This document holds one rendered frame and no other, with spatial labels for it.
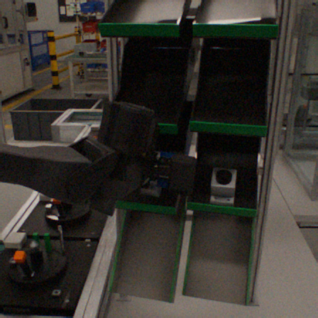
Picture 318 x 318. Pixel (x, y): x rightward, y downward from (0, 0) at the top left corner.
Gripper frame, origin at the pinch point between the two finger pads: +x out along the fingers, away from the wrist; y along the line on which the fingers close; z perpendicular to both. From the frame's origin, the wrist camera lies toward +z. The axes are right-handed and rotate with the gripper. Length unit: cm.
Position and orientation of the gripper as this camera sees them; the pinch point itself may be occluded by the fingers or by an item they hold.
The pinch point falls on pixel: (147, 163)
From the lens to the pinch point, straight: 64.2
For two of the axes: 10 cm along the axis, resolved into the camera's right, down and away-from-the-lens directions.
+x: 2.7, -1.1, 9.6
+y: -9.6, -1.5, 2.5
